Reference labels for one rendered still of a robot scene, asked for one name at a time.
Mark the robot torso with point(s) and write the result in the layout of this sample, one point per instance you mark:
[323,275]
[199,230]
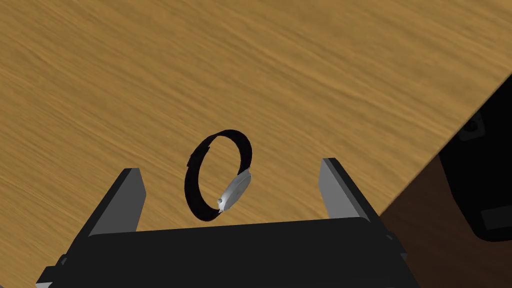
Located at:
[488,180]

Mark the wooden table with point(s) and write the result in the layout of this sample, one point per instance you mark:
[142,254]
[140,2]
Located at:
[280,80]

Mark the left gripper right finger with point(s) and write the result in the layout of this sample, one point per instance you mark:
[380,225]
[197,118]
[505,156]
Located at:
[340,196]

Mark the black wristwatch with silver face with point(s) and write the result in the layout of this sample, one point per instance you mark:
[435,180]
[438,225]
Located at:
[191,196]

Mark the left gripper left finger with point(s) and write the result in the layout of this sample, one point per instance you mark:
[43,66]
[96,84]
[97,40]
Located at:
[120,208]

